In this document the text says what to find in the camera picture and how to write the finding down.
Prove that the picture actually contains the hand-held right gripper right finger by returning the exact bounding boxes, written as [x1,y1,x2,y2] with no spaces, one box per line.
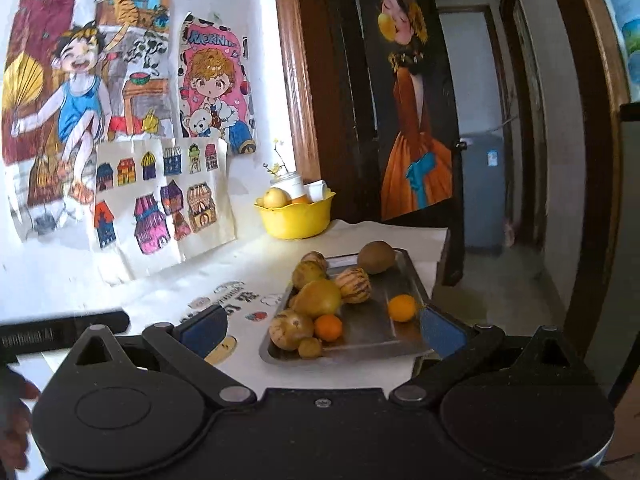
[390,306,581,407]

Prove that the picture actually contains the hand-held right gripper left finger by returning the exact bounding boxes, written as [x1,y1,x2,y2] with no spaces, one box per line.
[70,305,257,407]

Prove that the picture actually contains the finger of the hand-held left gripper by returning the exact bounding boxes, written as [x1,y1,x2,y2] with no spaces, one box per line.
[60,310,130,346]

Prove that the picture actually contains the small orange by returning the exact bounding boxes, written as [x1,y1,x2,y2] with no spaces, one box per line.
[388,294,418,323]

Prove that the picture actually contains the metal tray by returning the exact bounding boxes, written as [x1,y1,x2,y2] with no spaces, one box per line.
[258,248,436,367]

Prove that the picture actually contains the brown kiwi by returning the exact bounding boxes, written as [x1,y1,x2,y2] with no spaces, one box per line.
[357,240,396,275]

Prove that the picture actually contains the brown-yellow oval fruit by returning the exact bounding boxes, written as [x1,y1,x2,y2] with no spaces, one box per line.
[292,261,328,291]

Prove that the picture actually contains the yellow-green mango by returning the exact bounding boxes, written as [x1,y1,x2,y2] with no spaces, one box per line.
[294,279,343,320]

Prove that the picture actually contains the person's left hand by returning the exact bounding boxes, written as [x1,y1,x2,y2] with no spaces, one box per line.
[0,365,42,472]

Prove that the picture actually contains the colourful houses drawing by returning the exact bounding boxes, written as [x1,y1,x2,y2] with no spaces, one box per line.
[90,135,238,286]

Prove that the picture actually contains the yellow plastic bowl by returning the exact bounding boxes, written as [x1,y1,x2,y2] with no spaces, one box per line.
[253,191,337,241]

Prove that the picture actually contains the grey appliance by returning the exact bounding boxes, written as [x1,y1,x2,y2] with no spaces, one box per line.
[457,132,506,256]

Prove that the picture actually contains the pale yellow apple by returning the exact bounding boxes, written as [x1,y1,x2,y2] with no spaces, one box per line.
[263,187,291,209]

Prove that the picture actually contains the small white box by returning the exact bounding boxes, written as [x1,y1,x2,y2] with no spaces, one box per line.
[306,180,335,202]

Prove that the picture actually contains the yellow flower sprig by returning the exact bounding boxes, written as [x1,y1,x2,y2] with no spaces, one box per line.
[262,139,291,178]

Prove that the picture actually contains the orange dress lady painting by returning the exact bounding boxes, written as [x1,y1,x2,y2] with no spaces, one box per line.
[350,0,461,223]

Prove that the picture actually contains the coloured children's drawings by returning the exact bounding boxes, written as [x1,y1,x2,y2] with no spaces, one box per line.
[0,0,181,246]

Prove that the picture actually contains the dark wooden door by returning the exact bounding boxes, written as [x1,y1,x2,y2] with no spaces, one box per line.
[300,0,466,286]

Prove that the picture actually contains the girl and teddy bear drawing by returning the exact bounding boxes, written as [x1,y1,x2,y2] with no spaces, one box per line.
[177,10,258,156]

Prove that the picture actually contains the wooden door frame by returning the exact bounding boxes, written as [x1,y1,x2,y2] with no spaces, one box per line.
[272,0,321,181]

